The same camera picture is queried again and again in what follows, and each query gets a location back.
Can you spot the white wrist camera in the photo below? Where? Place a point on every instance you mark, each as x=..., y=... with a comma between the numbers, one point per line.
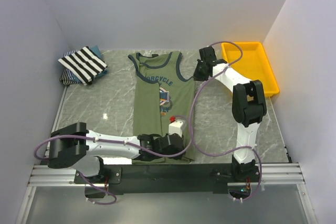
x=176, y=126
x=208, y=55

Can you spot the black white striped tank top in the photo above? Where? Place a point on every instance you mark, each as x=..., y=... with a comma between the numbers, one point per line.
x=84, y=64

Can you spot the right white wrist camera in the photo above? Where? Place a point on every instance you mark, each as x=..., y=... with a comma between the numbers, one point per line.
x=208, y=55

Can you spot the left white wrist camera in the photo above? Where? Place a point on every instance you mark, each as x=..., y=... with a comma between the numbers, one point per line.
x=176, y=126

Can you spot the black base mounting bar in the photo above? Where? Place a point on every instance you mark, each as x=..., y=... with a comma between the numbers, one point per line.
x=168, y=178

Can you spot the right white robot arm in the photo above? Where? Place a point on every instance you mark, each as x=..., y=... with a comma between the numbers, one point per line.
x=248, y=109

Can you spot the yellow plastic tray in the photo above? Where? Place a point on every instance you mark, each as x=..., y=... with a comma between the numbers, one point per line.
x=255, y=65

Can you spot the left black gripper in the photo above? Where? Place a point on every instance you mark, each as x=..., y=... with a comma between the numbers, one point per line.
x=178, y=157

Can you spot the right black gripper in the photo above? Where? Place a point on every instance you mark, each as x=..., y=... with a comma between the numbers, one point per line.
x=196, y=76

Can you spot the green motorcycle tank top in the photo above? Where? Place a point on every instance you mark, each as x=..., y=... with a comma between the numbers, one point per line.
x=160, y=92

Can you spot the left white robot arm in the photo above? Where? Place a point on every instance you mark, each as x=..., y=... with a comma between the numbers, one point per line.
x=77, y=147

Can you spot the thin striped navy tank top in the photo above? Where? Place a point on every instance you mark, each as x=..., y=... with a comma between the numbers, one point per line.
x=68, y=78

